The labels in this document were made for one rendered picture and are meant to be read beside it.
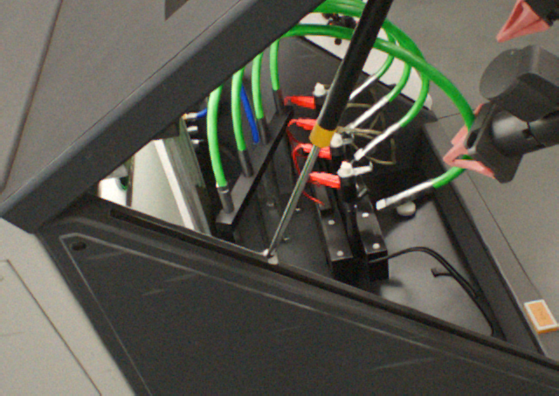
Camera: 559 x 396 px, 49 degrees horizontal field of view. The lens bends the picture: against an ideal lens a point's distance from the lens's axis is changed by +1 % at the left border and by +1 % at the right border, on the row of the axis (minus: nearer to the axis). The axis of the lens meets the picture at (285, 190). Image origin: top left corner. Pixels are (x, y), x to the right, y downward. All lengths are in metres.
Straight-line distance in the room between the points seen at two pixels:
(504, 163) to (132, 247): 0.44
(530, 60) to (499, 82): 0.04
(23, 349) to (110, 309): 0.11
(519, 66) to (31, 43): 0.50
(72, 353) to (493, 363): 0.50
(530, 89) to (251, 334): 0.38
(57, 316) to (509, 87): 0.49
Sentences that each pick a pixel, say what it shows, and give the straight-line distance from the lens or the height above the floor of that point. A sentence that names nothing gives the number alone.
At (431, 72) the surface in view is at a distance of 0.76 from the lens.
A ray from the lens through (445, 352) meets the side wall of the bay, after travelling 0.78.
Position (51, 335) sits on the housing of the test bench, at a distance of 0.66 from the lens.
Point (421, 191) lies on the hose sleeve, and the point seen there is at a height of 1.18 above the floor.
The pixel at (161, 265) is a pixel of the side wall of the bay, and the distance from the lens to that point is 0.57.
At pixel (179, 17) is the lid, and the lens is 0.47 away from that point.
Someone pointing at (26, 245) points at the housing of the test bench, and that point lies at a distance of 0.57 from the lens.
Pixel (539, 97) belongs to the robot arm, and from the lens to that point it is 0.67.
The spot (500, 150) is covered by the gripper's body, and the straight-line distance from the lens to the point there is 0.76.
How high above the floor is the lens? 1.78
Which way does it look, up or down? 42 degrees down
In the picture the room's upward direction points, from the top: 11 degrees counter-clockwise
